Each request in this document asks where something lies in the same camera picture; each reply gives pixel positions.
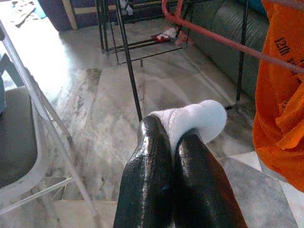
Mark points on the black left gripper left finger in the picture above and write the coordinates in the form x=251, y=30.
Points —
x=147, y=178

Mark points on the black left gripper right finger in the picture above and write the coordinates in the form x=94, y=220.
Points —
x=202, y=185

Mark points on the white garment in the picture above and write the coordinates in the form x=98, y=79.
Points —
x=199, y=118

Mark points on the pink clothes hanger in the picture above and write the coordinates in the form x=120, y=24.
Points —
x=213, y=36

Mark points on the black metal drying rack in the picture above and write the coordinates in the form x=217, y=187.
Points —
x=133, y=83

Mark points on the orange shirt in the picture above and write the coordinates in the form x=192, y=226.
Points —
x=280, y=95

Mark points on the white folding chair dark seat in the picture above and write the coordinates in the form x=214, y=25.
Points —
x=16, y=133

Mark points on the red and white slipper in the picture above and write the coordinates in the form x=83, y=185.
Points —
x=164, y=35

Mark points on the green leather sofa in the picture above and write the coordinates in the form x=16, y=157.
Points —
x=225, y=26

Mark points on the purple armchair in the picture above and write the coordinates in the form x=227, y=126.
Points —
x=57, y=14

